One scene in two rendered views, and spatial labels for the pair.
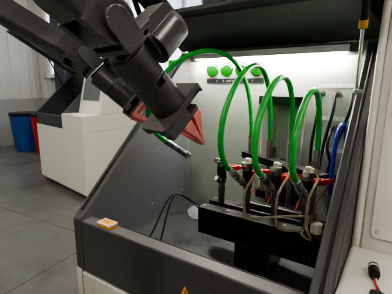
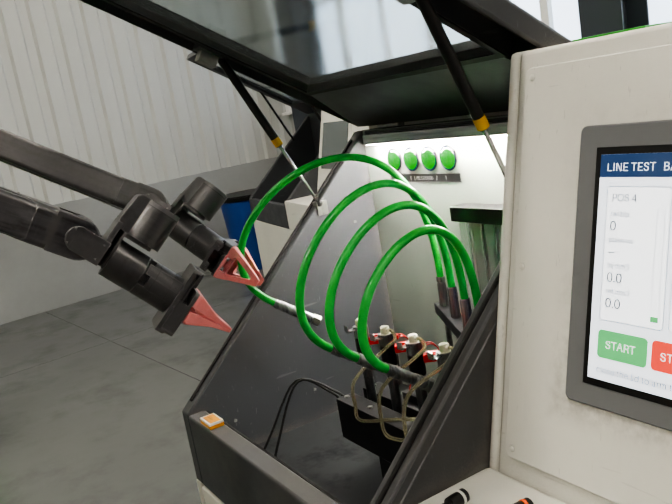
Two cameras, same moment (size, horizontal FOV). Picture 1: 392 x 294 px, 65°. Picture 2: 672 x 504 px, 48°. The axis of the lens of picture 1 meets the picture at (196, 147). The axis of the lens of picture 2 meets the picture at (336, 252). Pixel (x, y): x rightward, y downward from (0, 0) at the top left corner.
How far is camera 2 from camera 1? 0.75 m
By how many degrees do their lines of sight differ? 26
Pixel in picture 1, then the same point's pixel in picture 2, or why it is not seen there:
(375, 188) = (508, 381)
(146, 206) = (302, 393)
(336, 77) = not seen: hidden behind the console
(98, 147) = not seen: hidden behind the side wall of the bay
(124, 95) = (204, 250)
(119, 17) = (78, 237)
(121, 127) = not seen: hidden behind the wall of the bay
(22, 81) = (240, 131)
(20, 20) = (75, 179)
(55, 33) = (114, 185)
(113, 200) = (238, 386)
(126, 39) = (90, 254)
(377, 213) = (511, 418)
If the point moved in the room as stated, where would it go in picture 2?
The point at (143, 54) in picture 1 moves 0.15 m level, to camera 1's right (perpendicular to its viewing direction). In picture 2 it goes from (117, 258) to (208, 250)
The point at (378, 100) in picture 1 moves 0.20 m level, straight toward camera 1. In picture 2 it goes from (508, 242) to (400, 281)
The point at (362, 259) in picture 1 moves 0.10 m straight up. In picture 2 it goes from (471, 486) to (462, 420)
